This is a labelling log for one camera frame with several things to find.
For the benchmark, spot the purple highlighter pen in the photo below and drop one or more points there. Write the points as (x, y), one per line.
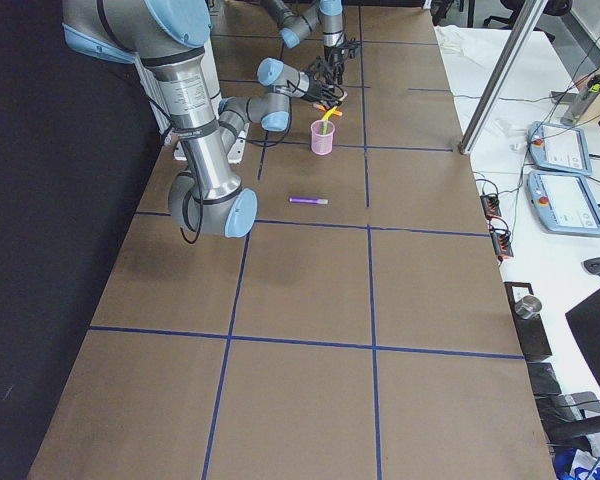
(308, 200)

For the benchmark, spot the orange black connector box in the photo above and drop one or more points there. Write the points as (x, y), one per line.
(501, 241)
(491, 205)

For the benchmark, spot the lower orange black connector box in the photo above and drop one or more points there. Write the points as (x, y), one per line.
(501, 241)

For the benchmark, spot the silver metal cylinder weight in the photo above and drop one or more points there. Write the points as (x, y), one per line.
(527, 307)

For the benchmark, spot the yellow highlighter pen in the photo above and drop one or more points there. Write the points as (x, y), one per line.
(334, 111)

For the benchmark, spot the aluminium frame post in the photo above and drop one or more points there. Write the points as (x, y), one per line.
(521, 31)

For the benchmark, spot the lower teach pendant tablet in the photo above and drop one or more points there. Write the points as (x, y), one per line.
(564, 204)

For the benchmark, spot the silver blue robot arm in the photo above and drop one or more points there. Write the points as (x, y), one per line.
(170, 38)
(328, 17)

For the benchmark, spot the teach pendant tablet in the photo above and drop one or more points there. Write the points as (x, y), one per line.
(564, 204)
(559, 148)

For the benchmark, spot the upper teach pendant tablet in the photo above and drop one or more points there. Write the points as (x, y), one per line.
(559, 148)

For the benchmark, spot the orange highlighter pen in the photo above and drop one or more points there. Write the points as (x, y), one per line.
(320, 107)

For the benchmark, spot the upper orange black connector box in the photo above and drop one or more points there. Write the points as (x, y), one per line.
(491, 205)

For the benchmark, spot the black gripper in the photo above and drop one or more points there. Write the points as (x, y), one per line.
(318, 88)
(334, 55)

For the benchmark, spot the white pedestal column base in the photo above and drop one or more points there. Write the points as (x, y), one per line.
(235, 145)

